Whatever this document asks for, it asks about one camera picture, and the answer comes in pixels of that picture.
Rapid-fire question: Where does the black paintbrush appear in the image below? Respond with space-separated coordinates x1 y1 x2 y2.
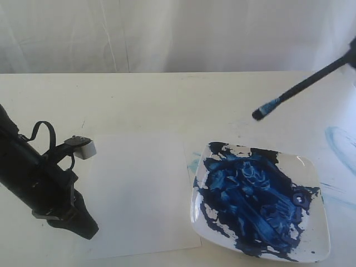
252 52 353 121

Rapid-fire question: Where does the black left camera cable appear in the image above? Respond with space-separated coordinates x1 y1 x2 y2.
18 121 76 171

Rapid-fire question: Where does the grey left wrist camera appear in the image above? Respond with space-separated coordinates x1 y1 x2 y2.
64 136 97 160

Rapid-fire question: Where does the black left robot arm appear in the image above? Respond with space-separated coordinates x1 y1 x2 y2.
1 108 99 240

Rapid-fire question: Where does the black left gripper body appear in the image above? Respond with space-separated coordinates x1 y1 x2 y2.
31 158 78 227

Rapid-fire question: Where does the white paper sheet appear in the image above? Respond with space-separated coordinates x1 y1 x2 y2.
82 131 201 259

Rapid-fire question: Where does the white square plate blue paint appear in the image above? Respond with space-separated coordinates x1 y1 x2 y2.
190 142 330 263

